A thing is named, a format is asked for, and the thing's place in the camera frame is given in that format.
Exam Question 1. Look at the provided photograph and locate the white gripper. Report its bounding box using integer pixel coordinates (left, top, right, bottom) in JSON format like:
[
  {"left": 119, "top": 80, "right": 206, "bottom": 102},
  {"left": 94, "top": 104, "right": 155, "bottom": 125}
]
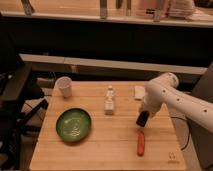
[{"left": 139, "top": 99, "right": 159, "bottom": 118}]

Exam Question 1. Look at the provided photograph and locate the black eraser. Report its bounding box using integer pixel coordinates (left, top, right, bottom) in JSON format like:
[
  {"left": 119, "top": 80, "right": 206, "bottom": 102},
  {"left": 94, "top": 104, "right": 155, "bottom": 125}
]
[{"left": 136, "top": 111, "right": 149, "bottom": 127}]

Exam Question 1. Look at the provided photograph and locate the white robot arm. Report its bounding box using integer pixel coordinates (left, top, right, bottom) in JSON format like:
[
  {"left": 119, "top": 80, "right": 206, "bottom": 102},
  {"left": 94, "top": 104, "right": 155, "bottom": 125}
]
[{"left": 141, "top": 73, "right": 213, "bottom": 133}]

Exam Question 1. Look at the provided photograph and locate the white sponge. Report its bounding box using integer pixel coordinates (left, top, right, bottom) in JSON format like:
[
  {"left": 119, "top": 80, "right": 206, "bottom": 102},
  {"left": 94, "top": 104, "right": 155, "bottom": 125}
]
[{"left": 134, "top": 86, "right": 145, "bottom": 100}]

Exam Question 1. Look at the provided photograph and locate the orange carrot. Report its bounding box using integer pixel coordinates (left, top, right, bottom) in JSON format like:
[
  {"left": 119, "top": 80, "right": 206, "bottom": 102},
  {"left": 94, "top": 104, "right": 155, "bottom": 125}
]
[{"left": 137, "top": 132, "right": 145, "bottom": 156}]

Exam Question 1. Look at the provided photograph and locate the white plastic bottle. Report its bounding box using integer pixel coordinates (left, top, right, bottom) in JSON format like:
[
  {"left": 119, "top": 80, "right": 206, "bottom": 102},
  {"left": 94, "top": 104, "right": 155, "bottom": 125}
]
[{"left": 104, "top": 86, "right": 114, "bottom": 115}]

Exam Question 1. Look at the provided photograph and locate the green plate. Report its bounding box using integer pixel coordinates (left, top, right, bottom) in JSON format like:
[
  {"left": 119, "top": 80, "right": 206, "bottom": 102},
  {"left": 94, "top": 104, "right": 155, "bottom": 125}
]
[{"left": 56, "top": 108, "right": 92, "bottom": 143}]

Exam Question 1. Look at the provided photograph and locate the white paper cup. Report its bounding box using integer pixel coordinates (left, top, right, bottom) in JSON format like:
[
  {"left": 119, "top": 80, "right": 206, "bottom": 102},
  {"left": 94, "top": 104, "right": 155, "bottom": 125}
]
[{"left": 56, "top": 76, "right": 72, "bottom": 98}]

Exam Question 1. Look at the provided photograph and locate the black stand left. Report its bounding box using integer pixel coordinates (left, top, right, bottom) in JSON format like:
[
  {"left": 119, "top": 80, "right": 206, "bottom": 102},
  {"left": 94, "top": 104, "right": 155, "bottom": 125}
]
[{"left": 0, "top": 14, "right": 48, "bottom": 171}]

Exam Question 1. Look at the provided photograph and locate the black cable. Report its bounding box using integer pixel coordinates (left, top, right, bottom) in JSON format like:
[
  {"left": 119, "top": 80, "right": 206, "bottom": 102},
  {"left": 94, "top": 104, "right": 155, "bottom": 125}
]
[{"left": 170, "top": 114, "right": 192, "bottom": 152}]

